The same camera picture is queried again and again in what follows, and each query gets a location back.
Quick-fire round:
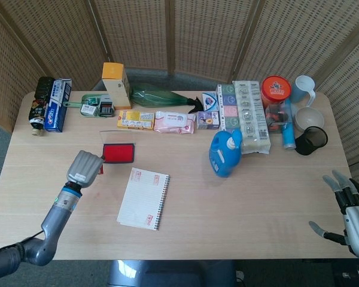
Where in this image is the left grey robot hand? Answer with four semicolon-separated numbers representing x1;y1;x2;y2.
65;149;106;188

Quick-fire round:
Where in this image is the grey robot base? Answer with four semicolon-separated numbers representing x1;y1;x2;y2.
107;259;237;287

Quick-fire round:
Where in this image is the spiral lined notebook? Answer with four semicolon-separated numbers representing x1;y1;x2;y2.
116;167;171;231

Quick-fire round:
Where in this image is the red ink pad clear lid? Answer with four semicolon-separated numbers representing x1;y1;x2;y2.
99;129;136;164

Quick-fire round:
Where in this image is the small white green box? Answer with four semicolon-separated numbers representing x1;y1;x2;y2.
80;104;99;116

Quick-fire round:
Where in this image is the blue toothpaste box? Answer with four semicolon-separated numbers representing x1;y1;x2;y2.
44;78;73;133

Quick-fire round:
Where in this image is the yellow flat box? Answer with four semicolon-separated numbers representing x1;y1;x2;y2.
117;109;156;131

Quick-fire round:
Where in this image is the dark drink bottle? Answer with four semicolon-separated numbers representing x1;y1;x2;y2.
28;77;56;137

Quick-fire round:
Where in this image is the tall cream orange carton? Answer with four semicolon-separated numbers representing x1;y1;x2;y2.
101;62;133;110

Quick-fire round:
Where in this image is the black mesh pen cup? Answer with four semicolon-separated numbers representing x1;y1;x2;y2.
294;126;329;156

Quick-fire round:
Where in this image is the pink wet wipes pack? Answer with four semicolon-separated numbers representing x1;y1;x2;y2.
153;111;197;135

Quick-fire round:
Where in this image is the green plastic spray bottle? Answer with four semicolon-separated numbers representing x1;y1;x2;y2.
130;83;205;114

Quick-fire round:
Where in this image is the beige bowl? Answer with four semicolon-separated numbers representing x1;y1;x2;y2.
295;106;325;132

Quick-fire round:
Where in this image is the blue tube roll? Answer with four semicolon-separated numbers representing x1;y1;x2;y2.
281;100;297;149

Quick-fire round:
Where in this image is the purple blue small box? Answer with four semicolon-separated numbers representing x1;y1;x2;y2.
196;110;221;130

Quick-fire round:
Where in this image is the clear plastic snack box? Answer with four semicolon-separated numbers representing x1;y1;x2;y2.
264;103;290;134

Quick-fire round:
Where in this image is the blue detergent pump bottle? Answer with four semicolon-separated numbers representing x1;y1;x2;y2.
208;128;244;179

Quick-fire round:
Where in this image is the white blue soap box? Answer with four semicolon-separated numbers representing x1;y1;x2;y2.
202;91;218;111

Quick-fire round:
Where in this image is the light blue mug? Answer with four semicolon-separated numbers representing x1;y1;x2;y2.
290;75;317;108

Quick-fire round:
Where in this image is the clear pack of sponges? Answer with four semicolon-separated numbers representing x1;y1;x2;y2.
232;80;272;155

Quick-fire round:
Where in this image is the multicolour tissue pack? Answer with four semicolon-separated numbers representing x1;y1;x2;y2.
217;83;242;132

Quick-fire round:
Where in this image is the orange lidded jar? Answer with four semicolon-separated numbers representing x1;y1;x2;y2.
260;75;293;111

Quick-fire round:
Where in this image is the wooden folding screen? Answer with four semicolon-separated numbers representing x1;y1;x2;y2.
0;0;359;168

